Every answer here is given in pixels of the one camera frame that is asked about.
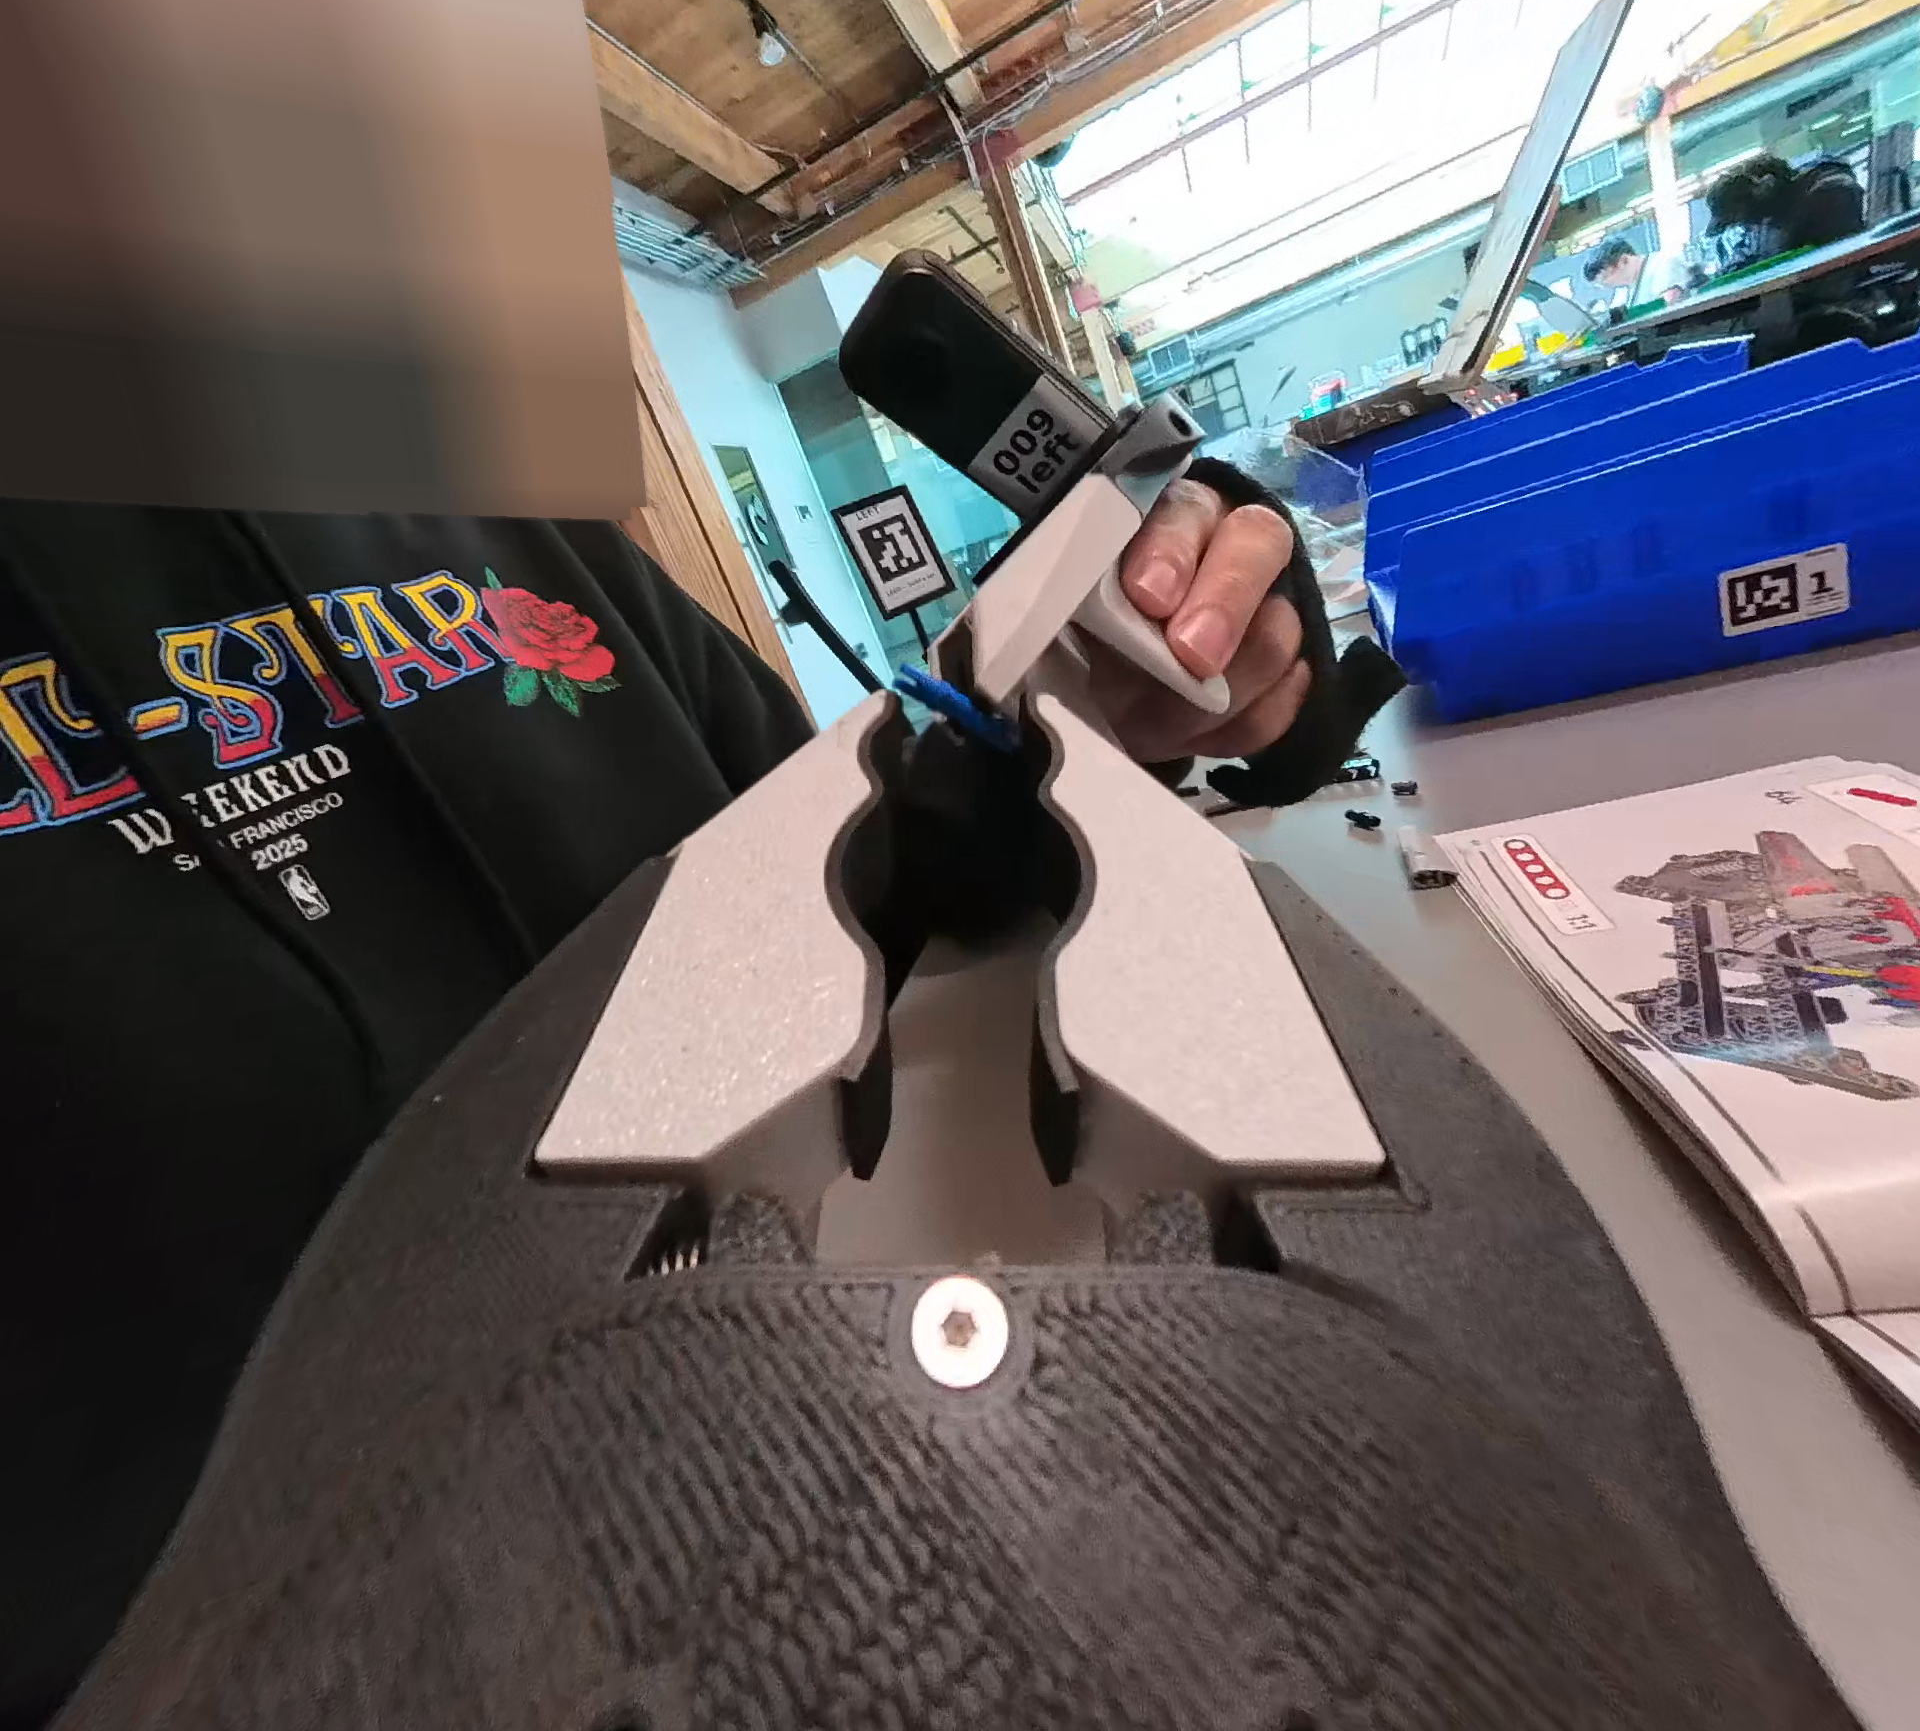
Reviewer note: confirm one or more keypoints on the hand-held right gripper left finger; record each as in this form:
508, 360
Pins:
721, 966

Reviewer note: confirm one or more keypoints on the blue plastic bin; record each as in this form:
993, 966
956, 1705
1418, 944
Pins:
1590, 622
1575, 426

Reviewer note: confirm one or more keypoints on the black toy brick assembly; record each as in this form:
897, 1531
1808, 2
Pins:
960, 832

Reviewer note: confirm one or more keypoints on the open grey laptop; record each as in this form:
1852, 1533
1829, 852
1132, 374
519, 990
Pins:
1544, 170

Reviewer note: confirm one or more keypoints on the person's left hand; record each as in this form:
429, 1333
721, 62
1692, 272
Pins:
1223, 592

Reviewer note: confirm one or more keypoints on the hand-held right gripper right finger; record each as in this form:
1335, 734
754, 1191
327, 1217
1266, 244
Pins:
1201, 996

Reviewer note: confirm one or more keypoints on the person's black printed hoodie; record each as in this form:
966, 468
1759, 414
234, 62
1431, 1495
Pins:
224, 1012

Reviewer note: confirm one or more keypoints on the grey toy brick piece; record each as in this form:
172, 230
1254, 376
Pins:
1427, 856

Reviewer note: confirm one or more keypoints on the printed marker sign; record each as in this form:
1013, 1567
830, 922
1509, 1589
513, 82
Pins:
897, 554

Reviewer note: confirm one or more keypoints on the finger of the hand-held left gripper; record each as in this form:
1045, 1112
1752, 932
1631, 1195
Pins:
1035, 592
1089, 696

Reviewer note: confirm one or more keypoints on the blue toy brick pin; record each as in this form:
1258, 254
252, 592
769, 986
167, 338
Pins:
943, 700

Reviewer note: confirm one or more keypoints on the toy brick instruction booklet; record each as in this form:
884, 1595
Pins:
1725, 1012

